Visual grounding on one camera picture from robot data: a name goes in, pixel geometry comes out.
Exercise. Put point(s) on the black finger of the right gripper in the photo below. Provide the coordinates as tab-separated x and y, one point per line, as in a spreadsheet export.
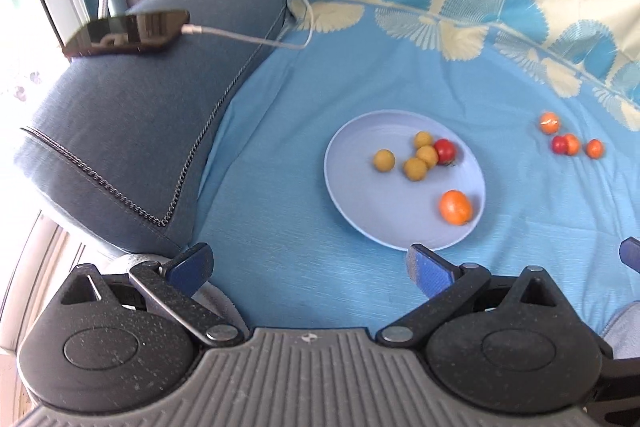
629	252

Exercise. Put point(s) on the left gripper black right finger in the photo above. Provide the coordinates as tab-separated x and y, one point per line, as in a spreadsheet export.
468	305

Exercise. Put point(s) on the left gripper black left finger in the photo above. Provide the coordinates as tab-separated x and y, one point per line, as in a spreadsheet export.
150	302

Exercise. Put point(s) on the orange fruit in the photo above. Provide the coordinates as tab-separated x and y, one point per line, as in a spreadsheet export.
455	208

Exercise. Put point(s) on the small orange kumquat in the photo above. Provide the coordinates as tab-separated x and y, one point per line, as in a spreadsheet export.
573	145
549	123
595	149

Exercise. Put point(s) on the small tan longan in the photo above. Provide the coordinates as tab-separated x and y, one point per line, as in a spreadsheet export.
428	155
415	169

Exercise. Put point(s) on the red cherry tomato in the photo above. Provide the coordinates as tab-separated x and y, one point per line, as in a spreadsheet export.
446	152
559	145

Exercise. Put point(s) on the large yellow-brown longan fruit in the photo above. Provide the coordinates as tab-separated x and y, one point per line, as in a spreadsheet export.
421	139

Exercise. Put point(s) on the small orange kumquat back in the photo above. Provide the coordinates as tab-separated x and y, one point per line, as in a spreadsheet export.
549	123

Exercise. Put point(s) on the grey fluffy cushion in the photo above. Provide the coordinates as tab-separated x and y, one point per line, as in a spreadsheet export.
623	332

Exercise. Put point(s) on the light blue round plate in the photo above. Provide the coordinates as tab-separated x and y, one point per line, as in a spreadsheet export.
387	207

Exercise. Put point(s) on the red cherry tomato on plate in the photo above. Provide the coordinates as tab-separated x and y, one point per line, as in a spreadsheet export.
446	152

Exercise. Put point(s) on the blue sofa armrest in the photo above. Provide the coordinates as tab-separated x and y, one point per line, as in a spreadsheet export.
119	146

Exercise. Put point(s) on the blue patterned bed sheet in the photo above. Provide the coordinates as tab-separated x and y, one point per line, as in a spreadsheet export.
487	70

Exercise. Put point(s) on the black smartphone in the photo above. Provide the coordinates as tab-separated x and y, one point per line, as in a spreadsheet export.
127	34

